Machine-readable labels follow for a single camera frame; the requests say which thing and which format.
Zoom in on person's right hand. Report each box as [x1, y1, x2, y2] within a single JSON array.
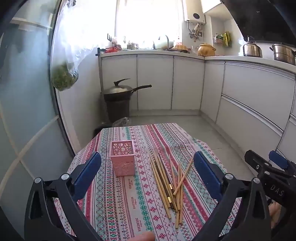
[[268, 202, 282, 229]]

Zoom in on bright window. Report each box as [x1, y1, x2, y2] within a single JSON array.
[[114, 0, 183, 49]]

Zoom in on white wall cabinet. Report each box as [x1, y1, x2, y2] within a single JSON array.
[[200, 0, 222, 14]]

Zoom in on white kitchen cabinet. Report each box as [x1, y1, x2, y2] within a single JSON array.
[[101, 54, 205, 116]]

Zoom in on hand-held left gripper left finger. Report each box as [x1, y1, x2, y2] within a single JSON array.
[[24, 152, 102, 241]]

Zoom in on patterned red green tablecloth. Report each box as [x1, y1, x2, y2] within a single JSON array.
[[53, 123, 242, 241]]

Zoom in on black wok with lid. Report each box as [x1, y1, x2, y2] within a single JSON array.
[[103, 78, 133, 94]]

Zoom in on crumpled plastic bag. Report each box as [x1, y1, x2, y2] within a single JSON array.
[[112, 117, 131, 127]]

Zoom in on bunch of wooden chopsticks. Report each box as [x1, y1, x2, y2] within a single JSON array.
[[149, 152, 195, 229]]

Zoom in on person's left hand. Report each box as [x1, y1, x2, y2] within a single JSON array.
[[128, 232, 156, 241]]

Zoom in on steel kettle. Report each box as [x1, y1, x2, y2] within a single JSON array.
[[243, 36, 263, 58]]

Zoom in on white water heater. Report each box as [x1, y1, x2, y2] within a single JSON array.
[[183, 0, 206, 24]]

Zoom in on pink perforated utensil basket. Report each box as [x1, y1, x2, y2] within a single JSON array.
[[110, 140, 136, 178]]

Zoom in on black range hood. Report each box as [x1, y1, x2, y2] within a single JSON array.
[[220, 0, 296, 43]]

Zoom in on water heater pipes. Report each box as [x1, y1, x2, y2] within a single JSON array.
[[186, 21, 204, 42]]

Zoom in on yellow clay pot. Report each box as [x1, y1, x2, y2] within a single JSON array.
[[197, 43, 216, 57]]

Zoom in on white countertop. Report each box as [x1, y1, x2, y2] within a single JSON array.
[[99, 50, 296, 75]]

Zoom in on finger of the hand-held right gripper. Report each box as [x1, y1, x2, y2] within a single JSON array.
[[244, 150, 271, 178], [268, 151, 296, 179]]

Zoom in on white drawer cabinet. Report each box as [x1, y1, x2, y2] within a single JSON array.
[[200, 60, 296, 167]]

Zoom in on large steel pot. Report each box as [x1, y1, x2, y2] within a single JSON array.
[[269, 43, 296, 65]]

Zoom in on dark brown bin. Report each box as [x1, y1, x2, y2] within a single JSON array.
[[103, 93, 132, 123]]

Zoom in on black wok with handle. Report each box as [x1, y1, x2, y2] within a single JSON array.
[[103, 85, 152, 101]]

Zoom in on wall rack with packets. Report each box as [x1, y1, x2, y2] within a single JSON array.
[[213, 31, 232, 48]]

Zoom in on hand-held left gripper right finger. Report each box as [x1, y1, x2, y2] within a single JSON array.
[[194, 151, 271, 241]]

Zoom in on plastic bag of greens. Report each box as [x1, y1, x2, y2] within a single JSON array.
[[50, 0, 97, 92]]

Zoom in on chrome faucet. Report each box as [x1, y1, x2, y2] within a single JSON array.
[[158, 35, 170, 50]]

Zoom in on brown woven tray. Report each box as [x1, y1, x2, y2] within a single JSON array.
[[171, 44, 191, 53]]

